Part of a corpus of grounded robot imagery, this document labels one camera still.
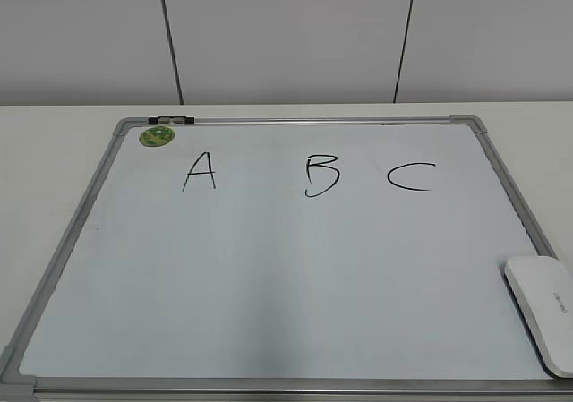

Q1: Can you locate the round green magnet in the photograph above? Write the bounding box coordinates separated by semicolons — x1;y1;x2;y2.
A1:
139;126;175;148

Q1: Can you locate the white board with grey frame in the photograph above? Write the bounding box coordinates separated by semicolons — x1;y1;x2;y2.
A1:
1;115;572;401

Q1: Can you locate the white board eraser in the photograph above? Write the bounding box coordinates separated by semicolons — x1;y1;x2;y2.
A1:
504;256;572;379

